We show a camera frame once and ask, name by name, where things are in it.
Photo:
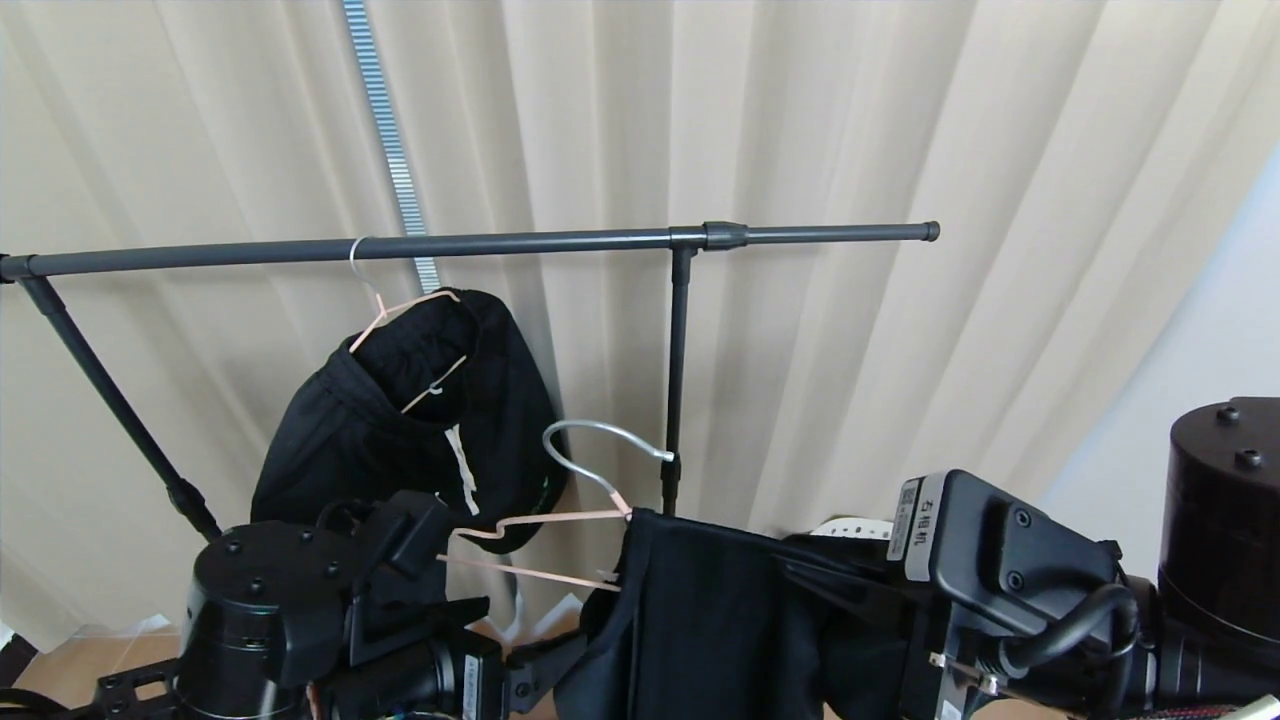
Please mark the beige curtain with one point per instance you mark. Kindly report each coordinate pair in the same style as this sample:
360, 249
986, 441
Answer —
900, 120

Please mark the black clothes rack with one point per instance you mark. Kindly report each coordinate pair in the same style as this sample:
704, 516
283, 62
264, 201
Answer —
500, 243

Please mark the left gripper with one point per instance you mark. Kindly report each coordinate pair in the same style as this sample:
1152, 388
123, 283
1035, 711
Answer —
420, 680

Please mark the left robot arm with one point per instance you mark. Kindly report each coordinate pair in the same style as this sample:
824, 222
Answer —
260, 600

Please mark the black garment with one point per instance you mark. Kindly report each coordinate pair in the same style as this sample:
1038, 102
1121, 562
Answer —
700, 620

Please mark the pink clothes hanger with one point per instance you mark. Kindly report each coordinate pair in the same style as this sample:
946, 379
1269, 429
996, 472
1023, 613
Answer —
400, 308
560, 518

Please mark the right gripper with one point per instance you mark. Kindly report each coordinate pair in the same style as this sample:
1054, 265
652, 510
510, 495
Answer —
1210, 675

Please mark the black shorts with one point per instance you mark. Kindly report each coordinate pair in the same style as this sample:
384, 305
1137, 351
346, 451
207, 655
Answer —
340, 450

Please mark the white laundry basket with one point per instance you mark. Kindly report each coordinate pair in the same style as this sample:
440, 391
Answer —
850, 527

